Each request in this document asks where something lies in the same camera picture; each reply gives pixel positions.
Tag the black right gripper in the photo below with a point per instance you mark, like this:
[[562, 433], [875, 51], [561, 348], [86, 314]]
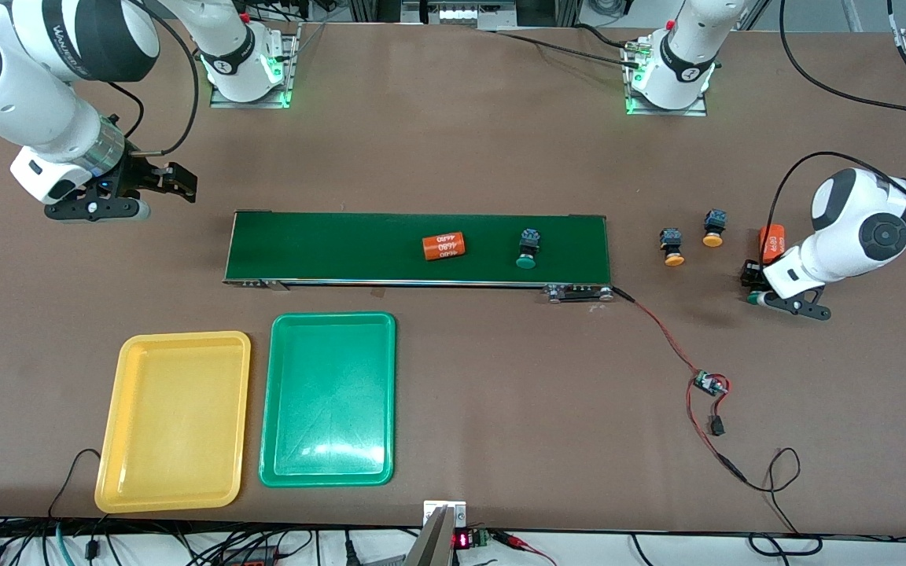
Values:
[[137, 175]]

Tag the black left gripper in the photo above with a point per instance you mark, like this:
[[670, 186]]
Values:
[[751, 273]]

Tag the orange cylinder printed 4680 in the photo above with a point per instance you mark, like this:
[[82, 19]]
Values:
[[769, 240], [427, 248]]

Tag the yellow mushroom push button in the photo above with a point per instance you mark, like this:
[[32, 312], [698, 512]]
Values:
[[713, 240], [673, 259]]

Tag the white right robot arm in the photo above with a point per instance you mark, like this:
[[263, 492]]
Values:
[[20, 94]]

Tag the small circuit board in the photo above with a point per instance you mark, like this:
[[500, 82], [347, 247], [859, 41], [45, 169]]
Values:
[[708, 384]]

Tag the small black connector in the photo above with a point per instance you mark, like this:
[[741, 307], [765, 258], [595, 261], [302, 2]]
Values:
[[716, 428]]

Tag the green belt conveyor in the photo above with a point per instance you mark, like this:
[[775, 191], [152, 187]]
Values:
[[343, 248]]

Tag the yellow plastic tray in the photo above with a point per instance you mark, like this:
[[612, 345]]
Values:
[[174, 420]]

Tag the green plastic tray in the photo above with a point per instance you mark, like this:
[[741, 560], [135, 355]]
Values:
[[327, 393]]

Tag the red clip lead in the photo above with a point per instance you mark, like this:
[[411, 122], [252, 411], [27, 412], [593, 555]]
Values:
[[512, 540]]

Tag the orange power strip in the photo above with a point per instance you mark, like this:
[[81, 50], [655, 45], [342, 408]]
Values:
[[248, 560]]

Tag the red digit display module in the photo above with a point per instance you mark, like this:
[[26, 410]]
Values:
[[462, 540]]

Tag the grey metal pole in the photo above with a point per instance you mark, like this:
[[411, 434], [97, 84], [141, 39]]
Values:
[[431, 546]]

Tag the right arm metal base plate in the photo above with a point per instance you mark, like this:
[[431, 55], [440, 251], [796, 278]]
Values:
[[248, 103]]

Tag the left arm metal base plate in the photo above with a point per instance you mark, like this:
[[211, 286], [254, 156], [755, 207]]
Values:
[[665, 112]]

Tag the aluminium frame structure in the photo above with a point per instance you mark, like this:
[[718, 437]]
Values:
[[453, 14]]

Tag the small metal bracket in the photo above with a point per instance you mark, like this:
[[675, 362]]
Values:
[[433, 509]]

